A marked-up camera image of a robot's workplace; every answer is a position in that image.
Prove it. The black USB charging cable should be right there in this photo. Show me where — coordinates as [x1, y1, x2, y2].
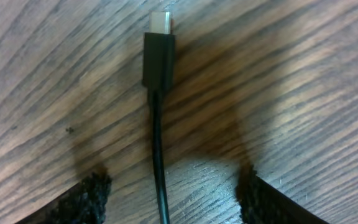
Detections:
[141, 11, 177, 224]

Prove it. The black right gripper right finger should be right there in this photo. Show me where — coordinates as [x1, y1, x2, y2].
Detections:
[236, 166, 328, 224]

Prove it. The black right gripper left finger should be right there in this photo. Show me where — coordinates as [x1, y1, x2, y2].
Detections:
[19, 173, 112, 224]

